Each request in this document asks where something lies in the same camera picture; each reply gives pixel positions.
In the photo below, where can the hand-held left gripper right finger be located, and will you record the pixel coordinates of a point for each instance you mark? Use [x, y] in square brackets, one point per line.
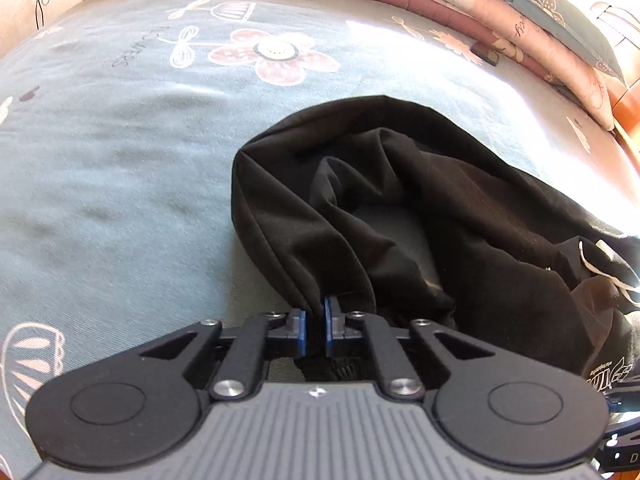
[330, 332]

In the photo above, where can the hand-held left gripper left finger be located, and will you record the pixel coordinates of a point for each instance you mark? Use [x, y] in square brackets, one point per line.
[299, 332]

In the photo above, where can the black pants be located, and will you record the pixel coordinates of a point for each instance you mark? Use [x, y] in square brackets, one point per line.
[400, 200]

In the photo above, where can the blue floral bed sheet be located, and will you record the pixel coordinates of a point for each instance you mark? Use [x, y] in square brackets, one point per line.
[125, 185]

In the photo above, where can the black phone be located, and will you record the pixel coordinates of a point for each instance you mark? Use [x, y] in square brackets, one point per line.
[486, 53]

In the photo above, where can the wooden headboard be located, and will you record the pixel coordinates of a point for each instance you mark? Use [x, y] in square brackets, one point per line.
[625, 105]

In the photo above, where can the pink floral quilt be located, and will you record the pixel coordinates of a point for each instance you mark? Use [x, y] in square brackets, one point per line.
[500, 5]

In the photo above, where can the blue floral pillow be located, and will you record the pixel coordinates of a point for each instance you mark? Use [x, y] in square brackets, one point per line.
[555, 5]

